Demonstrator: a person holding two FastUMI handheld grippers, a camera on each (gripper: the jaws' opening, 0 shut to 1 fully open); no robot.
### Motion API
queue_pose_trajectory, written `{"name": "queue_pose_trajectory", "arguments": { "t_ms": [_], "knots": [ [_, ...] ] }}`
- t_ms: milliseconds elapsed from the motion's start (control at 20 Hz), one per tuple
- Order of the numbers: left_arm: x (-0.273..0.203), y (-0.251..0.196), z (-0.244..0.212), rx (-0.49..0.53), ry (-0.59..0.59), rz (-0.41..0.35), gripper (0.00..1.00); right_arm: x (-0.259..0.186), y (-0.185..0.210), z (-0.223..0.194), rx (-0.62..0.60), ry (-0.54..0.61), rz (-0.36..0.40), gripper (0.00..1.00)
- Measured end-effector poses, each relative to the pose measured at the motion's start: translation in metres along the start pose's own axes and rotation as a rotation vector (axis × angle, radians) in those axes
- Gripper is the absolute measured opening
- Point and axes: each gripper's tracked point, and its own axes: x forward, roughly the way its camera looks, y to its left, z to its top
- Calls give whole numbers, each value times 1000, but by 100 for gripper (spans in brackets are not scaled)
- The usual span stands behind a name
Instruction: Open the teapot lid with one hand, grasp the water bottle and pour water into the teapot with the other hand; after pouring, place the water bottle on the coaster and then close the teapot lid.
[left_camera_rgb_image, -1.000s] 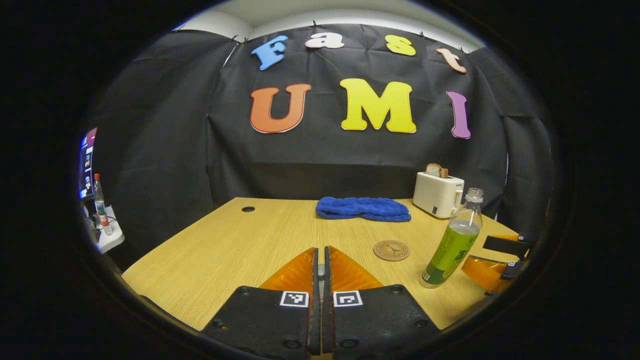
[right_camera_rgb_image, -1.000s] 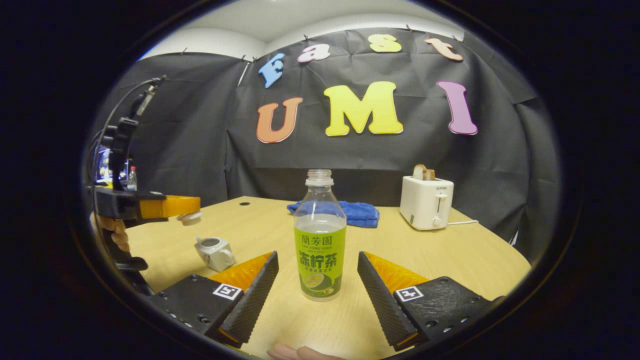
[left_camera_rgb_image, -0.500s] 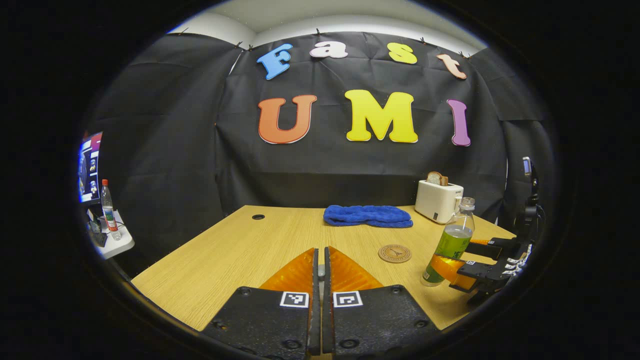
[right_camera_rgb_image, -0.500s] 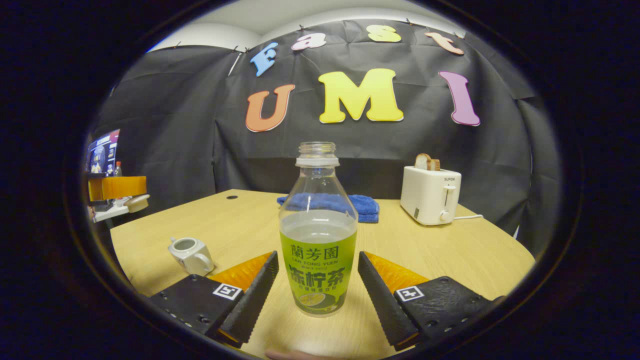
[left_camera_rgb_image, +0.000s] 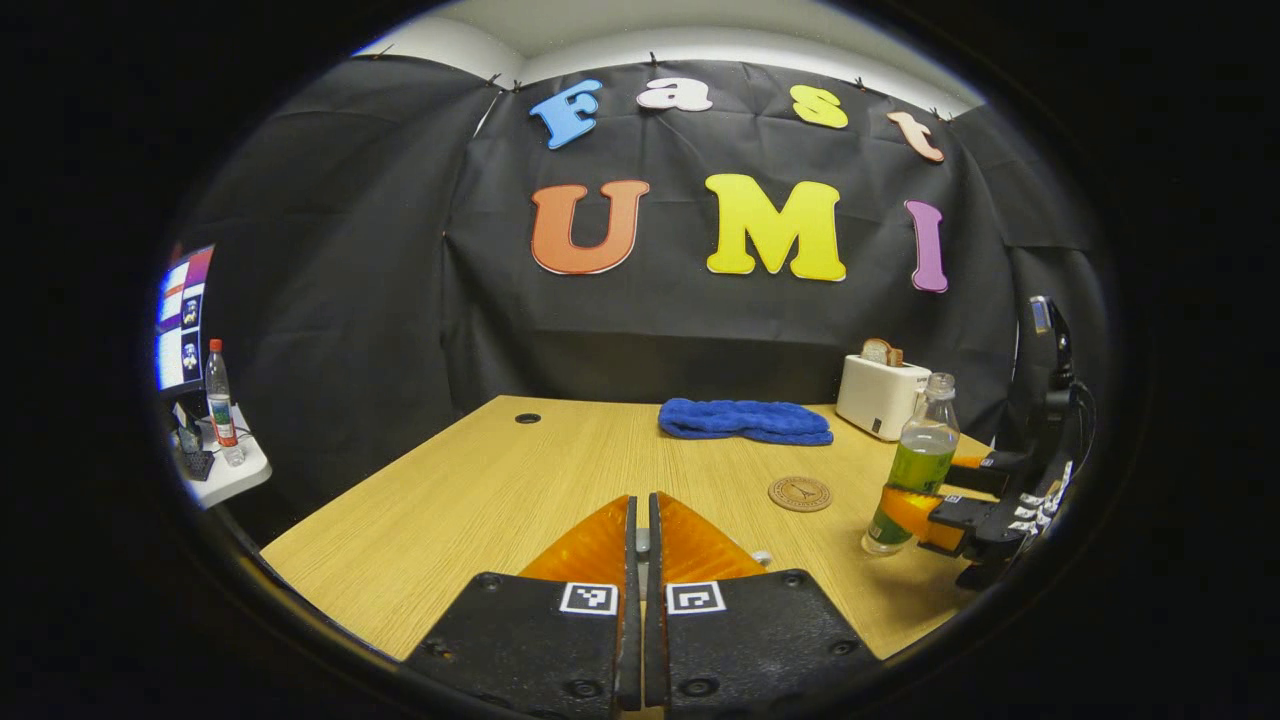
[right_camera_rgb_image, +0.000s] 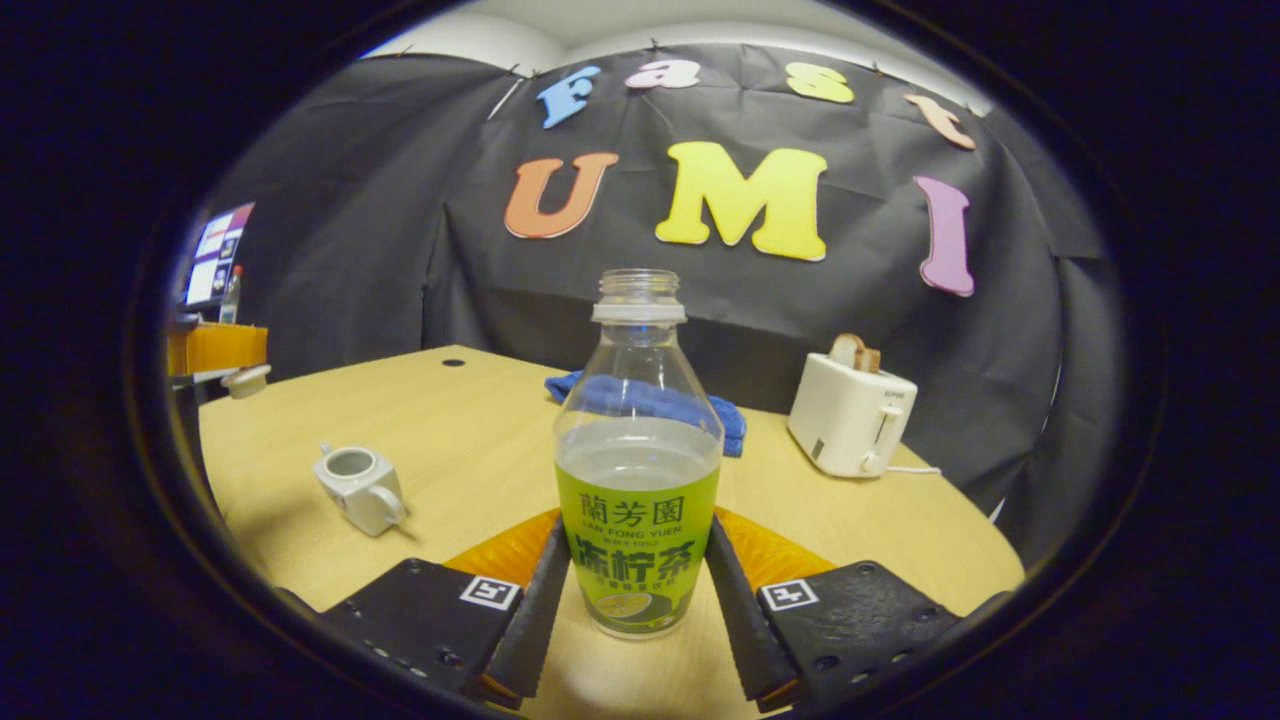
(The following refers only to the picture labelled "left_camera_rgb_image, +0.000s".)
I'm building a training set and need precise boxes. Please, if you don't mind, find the blue towel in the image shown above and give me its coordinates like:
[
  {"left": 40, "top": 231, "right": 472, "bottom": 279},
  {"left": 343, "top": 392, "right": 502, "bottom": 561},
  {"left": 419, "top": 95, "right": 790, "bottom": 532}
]
[{"left": 658, "top": 398, "right": 835, "bottom": 447}]

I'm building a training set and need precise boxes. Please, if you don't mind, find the white toaster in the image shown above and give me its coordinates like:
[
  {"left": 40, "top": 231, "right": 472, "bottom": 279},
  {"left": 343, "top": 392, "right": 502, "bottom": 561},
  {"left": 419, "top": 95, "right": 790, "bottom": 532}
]
[{"left": 836, "top": 353, "right": 933, "bottom": 443}]

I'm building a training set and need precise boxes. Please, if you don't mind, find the computer monitor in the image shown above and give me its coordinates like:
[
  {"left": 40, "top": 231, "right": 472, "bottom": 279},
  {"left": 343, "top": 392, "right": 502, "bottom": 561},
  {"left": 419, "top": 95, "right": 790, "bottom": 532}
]
[{"left": 155, "top": 245, "right": 216, "bottom": 393}]

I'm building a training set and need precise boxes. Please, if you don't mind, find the white side table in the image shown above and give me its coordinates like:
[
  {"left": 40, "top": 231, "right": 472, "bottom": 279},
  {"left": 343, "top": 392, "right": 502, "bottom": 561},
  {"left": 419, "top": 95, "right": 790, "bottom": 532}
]
[{"left": 175, "top": 405, "right": 273, "bottom": 509}]

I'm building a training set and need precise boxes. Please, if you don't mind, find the black backdrop cloth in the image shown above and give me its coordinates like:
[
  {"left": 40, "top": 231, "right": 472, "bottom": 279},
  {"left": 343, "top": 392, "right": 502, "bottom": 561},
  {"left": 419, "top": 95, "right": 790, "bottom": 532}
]
[{"left": 170, "top": 50, "right": 1111, "bottom": 546}]

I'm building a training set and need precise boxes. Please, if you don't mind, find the round wooden coaster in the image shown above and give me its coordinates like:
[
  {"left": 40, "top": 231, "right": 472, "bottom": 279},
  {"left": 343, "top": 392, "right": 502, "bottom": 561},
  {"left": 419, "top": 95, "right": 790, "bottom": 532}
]
[{"left": 768, "top": 475, "right": 833, "bottom": 513}]

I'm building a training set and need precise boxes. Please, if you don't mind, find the red cap plastic bottle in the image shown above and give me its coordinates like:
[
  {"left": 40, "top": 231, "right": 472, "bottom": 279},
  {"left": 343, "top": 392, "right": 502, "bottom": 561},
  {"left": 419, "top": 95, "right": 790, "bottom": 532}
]
[{"left": 204, "top": 338, "right": 246, "bottom": 468}]

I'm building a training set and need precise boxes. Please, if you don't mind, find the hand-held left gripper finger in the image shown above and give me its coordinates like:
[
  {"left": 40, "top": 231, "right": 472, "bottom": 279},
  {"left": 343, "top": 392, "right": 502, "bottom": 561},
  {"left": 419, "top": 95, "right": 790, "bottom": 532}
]
[
  {"left": 645, "top": 491, "right": 881, "bottom": 720},
  {"left": 400, "top": 494, "right": 643, "bottom": 720}
]

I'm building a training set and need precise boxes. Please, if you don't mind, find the green label water bottle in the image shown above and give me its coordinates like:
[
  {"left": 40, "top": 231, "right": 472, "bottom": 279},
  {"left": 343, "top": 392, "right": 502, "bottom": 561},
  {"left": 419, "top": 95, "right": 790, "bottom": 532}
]
[{"left": 862, "top": 372, "right": 961, "bottom": 557}]

